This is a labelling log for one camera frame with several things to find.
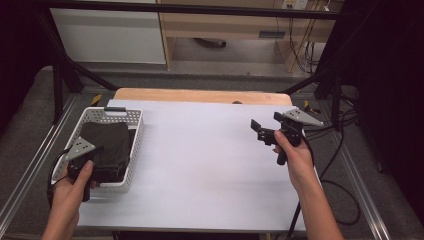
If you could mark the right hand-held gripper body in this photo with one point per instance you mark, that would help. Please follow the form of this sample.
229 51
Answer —
292 130

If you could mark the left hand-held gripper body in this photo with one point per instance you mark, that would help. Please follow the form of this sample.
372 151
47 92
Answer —
80 149

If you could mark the dark cloth garment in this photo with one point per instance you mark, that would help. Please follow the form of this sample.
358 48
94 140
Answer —
110 146

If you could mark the white perforated plastic basket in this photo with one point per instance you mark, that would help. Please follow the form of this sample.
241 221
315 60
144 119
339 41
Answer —
133 116

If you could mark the person's right hand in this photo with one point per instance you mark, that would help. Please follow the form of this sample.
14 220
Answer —
298 163

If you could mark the person's left hand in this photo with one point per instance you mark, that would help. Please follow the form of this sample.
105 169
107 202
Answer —
68 196

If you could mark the yellow black clamp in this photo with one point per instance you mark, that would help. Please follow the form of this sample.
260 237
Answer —
96 99
310 107

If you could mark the black metal stand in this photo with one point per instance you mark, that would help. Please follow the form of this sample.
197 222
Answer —
58 90
336 100

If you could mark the white board table cover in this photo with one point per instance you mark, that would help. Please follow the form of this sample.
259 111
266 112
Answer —
200 186

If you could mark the wooden desk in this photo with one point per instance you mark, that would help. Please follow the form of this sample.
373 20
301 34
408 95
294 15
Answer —
233 28

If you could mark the white power strip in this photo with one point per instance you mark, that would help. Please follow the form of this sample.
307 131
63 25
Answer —
295 4

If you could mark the white cabinet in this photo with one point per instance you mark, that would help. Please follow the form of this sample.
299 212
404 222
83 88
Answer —
110 36

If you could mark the aluminium rail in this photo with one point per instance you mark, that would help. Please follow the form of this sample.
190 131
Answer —
36 156
363 193

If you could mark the black horizontal frame bar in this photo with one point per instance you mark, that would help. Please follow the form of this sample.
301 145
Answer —
200 9

